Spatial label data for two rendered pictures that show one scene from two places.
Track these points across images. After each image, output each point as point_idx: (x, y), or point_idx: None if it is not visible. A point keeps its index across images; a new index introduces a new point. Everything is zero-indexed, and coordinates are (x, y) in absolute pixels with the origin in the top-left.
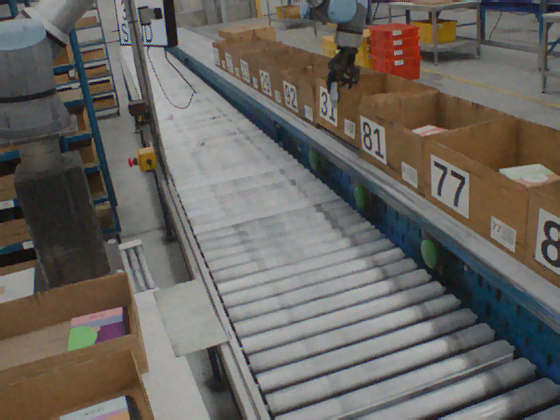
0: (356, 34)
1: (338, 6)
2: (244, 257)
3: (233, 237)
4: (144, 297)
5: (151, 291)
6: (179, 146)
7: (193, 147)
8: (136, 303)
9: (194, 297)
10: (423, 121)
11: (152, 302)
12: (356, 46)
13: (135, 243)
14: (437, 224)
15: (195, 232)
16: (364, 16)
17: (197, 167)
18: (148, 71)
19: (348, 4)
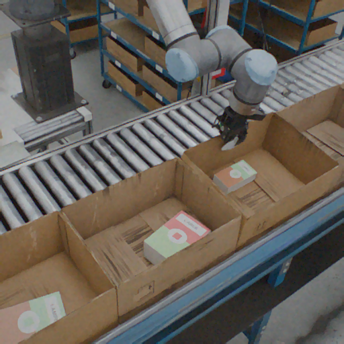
0: (237, 100)
1: (170, 61)
2: (62, 170)
3: (93, 158)
4: (11, 138)
5: (18, 139)
6: (281, 81)
7: (280, 90)
8: (5, 137)
9: (7, 160)
10: (224, 224)
11: (5, 144)
12: (235, 111)
13: (84, 113)
14: None
15: (107, 137)
16: (252, 89)
17: (228, 105)
18: (213, 8)
19: (179, 66)
